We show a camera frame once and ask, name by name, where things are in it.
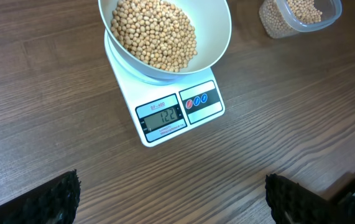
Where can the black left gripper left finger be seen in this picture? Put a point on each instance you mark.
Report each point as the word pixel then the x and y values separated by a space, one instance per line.
pixel 55 201

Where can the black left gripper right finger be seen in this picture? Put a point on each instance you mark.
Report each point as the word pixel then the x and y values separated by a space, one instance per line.
pixel 291 203

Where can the white digital kitchen scale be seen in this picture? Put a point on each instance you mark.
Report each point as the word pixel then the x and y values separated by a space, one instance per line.
pixel 163 109

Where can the white bowl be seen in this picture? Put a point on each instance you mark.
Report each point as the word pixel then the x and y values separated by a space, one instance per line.
pixel 213 27

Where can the soybeans in white bowl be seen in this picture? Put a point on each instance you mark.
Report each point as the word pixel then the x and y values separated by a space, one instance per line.
pixel 155 32

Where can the pile of soybeans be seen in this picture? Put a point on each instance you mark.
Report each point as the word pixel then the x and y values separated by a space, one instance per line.
pixel 275 24

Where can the clear plastic bean container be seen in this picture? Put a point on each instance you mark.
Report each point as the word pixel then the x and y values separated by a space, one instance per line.
pixel 331 11

